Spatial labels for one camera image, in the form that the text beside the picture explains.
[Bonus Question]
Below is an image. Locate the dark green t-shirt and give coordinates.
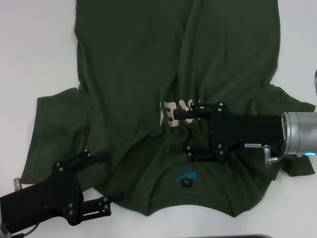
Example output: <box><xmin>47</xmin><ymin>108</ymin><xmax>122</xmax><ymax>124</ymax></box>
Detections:
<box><xmin>20</xmin><ymin>0</ymin><xmax>317</xmax><ymax>219</ymax></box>

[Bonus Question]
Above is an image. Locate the right arm silver cable connector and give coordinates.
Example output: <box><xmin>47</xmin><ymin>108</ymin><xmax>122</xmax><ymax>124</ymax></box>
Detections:
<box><xmin>262</xmin><ymin>144</ymin><xmax>290</xmax><ymax>167</ymax></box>

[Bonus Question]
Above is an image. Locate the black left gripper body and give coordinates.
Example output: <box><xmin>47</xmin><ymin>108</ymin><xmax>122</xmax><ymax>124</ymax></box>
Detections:
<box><xmin>0</xmin><ymin>162</ymin><xmax>85</xmax><ymax>227</ymax></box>

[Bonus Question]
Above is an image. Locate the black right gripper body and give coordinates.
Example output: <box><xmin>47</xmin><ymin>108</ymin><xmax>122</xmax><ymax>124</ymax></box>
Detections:
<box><xmin>209</xmin><ymin>101</ymin><xmax>286</xmax><ymax>163</ymax></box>

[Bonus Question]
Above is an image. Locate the left arm cable with plug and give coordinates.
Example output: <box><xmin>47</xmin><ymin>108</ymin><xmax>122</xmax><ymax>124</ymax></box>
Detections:
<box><xmin>9</xmin><ymin>177</ymin><xmax>42</xmax><ymax>236</ymax></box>

